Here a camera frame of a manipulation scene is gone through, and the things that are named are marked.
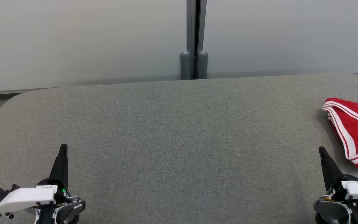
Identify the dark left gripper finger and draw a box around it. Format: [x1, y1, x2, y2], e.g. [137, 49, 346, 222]
[49, 144, 69, 188]

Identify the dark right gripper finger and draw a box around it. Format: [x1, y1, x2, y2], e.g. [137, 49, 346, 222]
[318, 146, 344, 191]

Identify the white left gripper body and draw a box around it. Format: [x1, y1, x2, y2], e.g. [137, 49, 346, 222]
[0, 177, 85, 218]

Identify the red white sports jersey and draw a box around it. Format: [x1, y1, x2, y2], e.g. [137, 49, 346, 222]
[323, 97, 358, 170]

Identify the grey round partition post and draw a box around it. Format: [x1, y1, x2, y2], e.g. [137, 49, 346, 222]
[180, 51, 191, 80]
[198, 50, 209, 79]

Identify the grey vertical partition frame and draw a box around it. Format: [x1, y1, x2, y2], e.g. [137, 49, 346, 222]
[186, 0, 207, 80]

